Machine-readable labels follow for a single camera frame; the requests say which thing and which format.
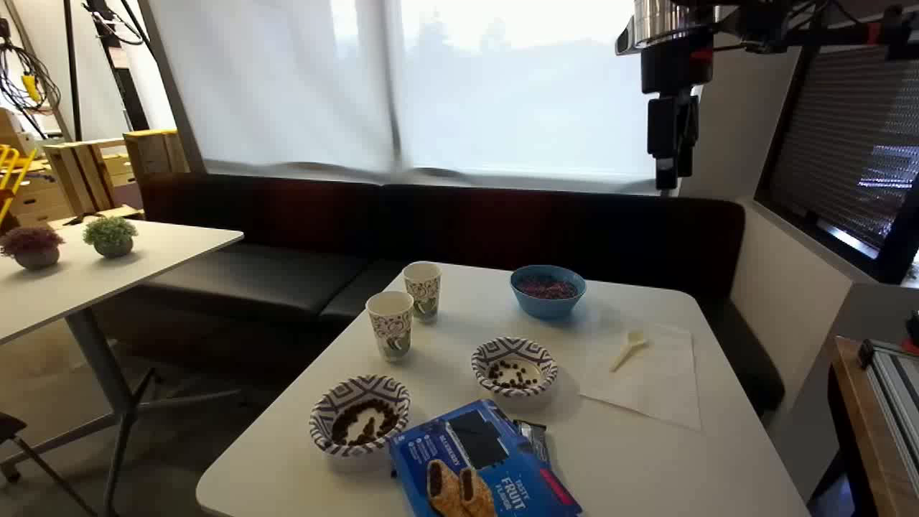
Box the aluminium frame rail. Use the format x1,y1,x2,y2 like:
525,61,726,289
859,338,919,441

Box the white side table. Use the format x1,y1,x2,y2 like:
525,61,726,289
0,215,246,483

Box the coffee print paper cup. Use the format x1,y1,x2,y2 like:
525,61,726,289
365,288,417,367
403,262,446,325

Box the colourful sprinkles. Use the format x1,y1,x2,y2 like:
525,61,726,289
517,272,579,301

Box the wooden workbench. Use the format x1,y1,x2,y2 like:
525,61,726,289
828,332,919,517

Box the few scattered coffee beans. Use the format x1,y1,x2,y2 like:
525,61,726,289
484,354,539,393

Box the white window blind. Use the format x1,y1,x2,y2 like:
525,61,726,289
385,0,671,190
141,0,400,182

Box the black tripod stand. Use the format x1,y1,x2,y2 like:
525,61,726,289
79,0,156,136

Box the coffee bean pile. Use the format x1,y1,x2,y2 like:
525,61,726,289
326,397,403,452

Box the wooden cabinet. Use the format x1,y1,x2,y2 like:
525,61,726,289
39,127,196,219

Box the blue plastic bowl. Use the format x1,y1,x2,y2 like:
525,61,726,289
507,262,588,322

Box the white paper napkin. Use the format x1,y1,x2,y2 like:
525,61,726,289
578,319,704,434

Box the yellow frame object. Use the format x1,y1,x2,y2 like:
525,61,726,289
0,140,45,225

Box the blue cereal bar box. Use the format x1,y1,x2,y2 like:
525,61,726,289
388,397,585,517

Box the black bench sofa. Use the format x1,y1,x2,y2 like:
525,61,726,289
124,169,786,417

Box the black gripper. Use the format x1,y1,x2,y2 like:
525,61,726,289
637,25,718,194

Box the white plastic spoon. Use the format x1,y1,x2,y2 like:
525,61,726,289
609,328,654,377

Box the blue patterned paper bowl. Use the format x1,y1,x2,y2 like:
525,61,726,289
467,332,562,404
308,370,413,463

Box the green potted plant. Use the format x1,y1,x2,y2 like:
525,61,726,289
79,213,141,262

